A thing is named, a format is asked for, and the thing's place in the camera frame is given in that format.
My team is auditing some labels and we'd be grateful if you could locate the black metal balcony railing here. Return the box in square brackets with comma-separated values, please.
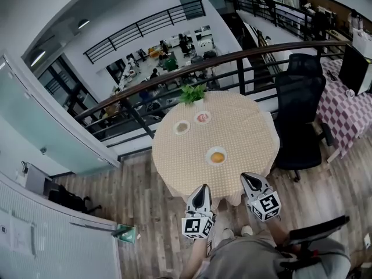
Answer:
[83, 0, 206, 65]

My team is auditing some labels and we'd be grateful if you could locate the white wall box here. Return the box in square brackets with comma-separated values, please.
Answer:
[22, 160, 53, 196]

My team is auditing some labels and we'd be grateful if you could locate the black railing with wooden rail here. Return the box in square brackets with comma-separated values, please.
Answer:
[74, 41, 349, 148]

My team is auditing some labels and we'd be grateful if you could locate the grey metal door handle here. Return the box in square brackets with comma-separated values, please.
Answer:
[69, 221, 120, 233]

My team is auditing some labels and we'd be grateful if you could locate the green potted plant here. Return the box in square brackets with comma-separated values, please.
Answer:
[177, 83, 208, 107]

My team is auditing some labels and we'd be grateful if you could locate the white plate with brown food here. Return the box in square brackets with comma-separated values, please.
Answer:
[173, 120, 191, 135]

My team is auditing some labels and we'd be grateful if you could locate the paper notice with icon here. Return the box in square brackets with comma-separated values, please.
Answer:
[0, 212, 12, 251]

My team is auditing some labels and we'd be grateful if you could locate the person's left forearm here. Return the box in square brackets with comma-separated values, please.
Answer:
[181, 237, 210, 279]

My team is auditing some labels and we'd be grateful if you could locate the plate with orange food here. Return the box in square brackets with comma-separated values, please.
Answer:
[205, 146, 228, 166]

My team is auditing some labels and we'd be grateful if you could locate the black office chair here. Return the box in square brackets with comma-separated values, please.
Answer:
[273, 53, 335, 183]

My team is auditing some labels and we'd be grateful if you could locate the round table with beige tablecloth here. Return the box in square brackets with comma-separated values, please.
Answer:
[151, 90, 280, 206]

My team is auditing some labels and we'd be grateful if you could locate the green box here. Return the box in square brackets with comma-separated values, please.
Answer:
[112, 224, 137, 243]

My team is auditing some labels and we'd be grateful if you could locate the plain paper notice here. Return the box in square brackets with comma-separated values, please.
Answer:
[10, 216, 36, 256]

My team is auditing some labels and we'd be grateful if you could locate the black chest-mounted device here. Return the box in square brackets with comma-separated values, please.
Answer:
[276, 215, 351, 273]

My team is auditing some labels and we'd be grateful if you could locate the frosted glass door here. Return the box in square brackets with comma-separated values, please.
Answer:
[0, 53, 121, 176]

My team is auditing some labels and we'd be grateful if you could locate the white basket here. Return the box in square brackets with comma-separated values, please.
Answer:
[352, 27, 372, 59]

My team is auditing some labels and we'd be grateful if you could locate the person's grey clothing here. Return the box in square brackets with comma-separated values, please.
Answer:
[203, 234, 352, 279]

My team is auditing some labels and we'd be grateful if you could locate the black metal walkway railing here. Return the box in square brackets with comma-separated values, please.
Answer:
[232, 0, 329, 42]

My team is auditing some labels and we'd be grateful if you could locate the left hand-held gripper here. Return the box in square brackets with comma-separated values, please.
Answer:
[181, 184, 215, 240]

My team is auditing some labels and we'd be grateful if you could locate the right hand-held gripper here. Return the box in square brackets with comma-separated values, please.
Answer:
[241, 172, 282, 223]

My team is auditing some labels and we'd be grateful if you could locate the white plate with red food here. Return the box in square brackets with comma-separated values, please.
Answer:
[194, 110, 212, 125]

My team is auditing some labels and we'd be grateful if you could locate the person's right forearm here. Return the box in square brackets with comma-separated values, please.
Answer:
[266, 218, 292, 247]

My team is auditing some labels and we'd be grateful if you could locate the table with purple checked cloth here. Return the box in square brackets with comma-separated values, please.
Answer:
[315, 58, 372, 164]

